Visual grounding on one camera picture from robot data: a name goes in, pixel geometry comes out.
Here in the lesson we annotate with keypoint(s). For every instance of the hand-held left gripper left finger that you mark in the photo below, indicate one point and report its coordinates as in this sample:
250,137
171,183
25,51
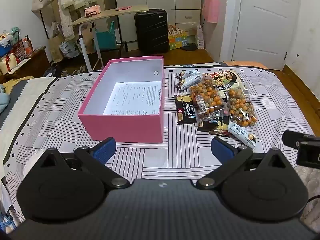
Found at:
105,148

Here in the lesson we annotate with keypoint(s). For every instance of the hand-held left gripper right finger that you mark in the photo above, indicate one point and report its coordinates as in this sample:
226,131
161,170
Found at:
221,148

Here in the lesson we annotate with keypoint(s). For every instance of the black biscuit packet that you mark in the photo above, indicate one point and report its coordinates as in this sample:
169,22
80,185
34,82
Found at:
207,126
220,131
185,112

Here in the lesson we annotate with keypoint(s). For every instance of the white wafer roll packet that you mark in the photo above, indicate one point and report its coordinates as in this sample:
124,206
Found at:
190,83
240,131
191,73

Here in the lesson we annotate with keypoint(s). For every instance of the pink cardboard box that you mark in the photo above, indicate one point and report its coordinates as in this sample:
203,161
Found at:
125,127

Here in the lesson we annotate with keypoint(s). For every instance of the clear bag of coated peanuts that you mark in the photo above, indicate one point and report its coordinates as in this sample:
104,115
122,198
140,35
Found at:
241,107
205,97

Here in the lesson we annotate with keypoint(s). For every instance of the instant noodle packet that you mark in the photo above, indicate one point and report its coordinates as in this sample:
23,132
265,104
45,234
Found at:
225,76

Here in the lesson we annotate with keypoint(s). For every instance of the printed paper sheet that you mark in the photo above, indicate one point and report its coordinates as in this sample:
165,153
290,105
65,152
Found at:
135,97

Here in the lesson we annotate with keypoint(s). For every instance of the black backpack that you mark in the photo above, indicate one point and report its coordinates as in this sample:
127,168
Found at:
52,71

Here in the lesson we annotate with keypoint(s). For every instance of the grey and cream quilt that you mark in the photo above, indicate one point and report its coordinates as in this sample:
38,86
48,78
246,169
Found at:
27,92

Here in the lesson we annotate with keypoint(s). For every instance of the white patterned bag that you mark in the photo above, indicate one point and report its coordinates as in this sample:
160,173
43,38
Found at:
68,49

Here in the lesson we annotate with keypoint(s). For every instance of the teal shopping bag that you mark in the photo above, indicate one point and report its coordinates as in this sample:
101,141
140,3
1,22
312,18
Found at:
106,38

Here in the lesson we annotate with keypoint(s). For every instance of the wooden nightstand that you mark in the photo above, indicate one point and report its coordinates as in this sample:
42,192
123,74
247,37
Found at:
35,63

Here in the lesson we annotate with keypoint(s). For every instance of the white plastic pack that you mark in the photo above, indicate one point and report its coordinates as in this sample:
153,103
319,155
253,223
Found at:
200,37

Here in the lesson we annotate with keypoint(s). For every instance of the brown paper bag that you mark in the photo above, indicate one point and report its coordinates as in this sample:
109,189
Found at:
55,47
88,36

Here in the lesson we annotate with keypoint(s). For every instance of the light blue towel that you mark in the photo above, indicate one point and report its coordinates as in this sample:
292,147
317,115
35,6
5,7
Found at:
3,98

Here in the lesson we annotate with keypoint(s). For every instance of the colourful gift bag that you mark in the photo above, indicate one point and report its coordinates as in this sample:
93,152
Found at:
180,38

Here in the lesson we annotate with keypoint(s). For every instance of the white door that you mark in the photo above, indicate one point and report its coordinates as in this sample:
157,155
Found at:
262,30

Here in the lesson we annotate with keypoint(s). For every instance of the black suitcase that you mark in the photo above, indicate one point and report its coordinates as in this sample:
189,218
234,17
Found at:
151,30

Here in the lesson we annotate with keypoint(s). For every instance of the white bag with red ribbon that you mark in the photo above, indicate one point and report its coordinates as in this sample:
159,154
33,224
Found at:
7,63

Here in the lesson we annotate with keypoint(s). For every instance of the red shopping bag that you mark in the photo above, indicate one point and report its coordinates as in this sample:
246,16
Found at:
21,47

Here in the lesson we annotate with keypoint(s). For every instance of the wooden rolling side table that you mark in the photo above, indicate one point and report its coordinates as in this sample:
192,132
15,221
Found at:
105,13

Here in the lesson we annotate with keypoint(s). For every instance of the pink hanging bag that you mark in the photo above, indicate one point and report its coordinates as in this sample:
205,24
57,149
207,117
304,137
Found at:
211,10

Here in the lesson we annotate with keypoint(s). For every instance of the pink folded cloth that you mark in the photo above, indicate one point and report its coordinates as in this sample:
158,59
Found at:
92,10

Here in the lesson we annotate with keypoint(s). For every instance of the pink flat book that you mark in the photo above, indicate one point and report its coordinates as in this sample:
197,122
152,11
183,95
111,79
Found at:
123,8

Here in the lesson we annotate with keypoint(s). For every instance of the black clothes rack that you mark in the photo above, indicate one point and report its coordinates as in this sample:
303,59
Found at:
43,20

